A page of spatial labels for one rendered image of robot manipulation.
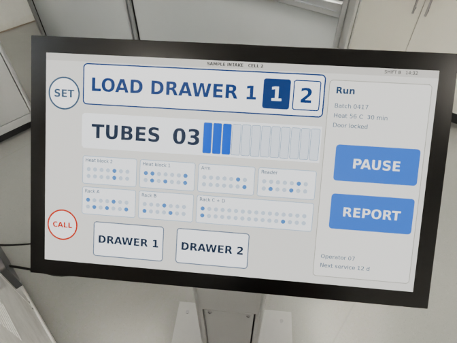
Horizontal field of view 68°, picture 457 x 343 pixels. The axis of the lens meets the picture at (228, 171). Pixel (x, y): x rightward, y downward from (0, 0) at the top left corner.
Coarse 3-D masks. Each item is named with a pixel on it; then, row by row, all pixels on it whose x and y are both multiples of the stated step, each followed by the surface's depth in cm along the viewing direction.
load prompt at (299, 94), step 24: (96, 72) 42; (120, 72) 42; (144, 72) 42; (168, 72) 42; (192, 72) 41; (216, 72) 41; (240, 72) 41; (264, 72) 41; (288, 72) 41; (96, 96) 43; (120, 96) 42; (144, 96) 42; (168, 96) 42; (192, 96) 42; (216, 96) 41; (240, 96) 41; (264, 96) 41; (288, 96) 41; (312, 96) 41
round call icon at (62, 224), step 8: (48, 208) 44; (56, 208) 44; (64, 208) 44; (48, 216) 45; (56, 216) 44; (64, 216) 44; (72, 216) 44; (48, 224) 45; (56, 224) 45; (64, 224) 44; (72, 224) 44; (48, 232) 45; (56, 232) 45; (64, 232) 45; (72, 232) 45; (64, 240) 45; (72, 240) 45
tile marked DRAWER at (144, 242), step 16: (96, 224) 44; (112, 224) 44; (128, 224) 44; (96, 240) 44; (112, 240) 44; (128, 240) 44; (144, 240) 44; (160, 240) 44; (96, 256) 45; (112, 256) 44; (128, 256) 44; (144, 256) 44; (160, 256) 44
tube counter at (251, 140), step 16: (176, 128) 42; (192, 128) 42; (208, 128) 42; (224, 128) 42; (240, 128) 42; (256, 128) 42; (272, 128) 41; (288, 128) 41; (304, 128) 41; (320, 128) 41; (176, 144) 42; (192, 144) 42; (208, 144) 42; (224, 144) 42; (240, 144) 42; (256, 144) 42; (272, 144) 42; (288, 144) 41; (304, 144) 41; (320, 144) 41; (288, 160) 42; (304, 160) 41
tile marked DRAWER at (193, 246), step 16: (176, 240) 44; (192, 240) 43; (208, 240) 43; (224, 240) 43; (240, 240) 43; (176, 256) 44; (192, 256) 44; (208, 256) 43; (224, 256) 43; (240, 256) 43
